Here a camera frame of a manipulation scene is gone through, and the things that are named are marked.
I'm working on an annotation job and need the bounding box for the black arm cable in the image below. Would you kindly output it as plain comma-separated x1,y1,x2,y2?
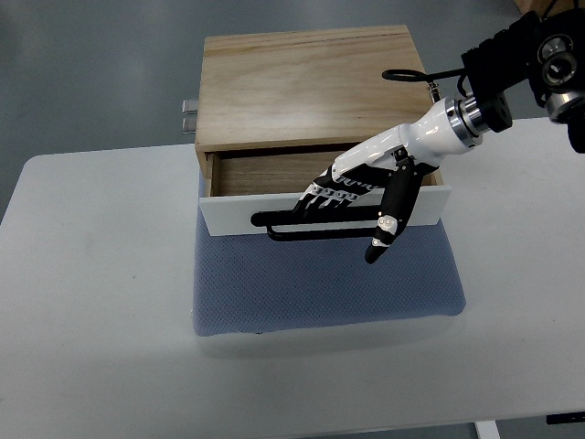
381,68,467,100

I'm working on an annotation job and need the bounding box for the wooden drawer cabinet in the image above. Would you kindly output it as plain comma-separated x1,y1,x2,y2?
196,26,431,197

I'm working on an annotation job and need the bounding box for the blue textured mat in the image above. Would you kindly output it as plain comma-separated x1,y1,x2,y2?
193,201,466,337

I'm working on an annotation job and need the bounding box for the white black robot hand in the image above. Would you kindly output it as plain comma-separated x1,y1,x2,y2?
292,98,488,263

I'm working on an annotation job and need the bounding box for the cardboard box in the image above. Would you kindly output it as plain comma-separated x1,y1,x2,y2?
513,0,584,17

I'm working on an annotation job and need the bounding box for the white table leg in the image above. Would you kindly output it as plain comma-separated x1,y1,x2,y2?
474,421,501,439

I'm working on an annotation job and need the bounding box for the grey metal table bracket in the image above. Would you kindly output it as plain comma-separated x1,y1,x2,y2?
181,99,199,134

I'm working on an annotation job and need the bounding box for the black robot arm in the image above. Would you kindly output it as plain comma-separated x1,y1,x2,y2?
462,8,584,154

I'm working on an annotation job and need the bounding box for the black table control panel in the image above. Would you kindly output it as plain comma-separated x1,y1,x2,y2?
546,412,585,425

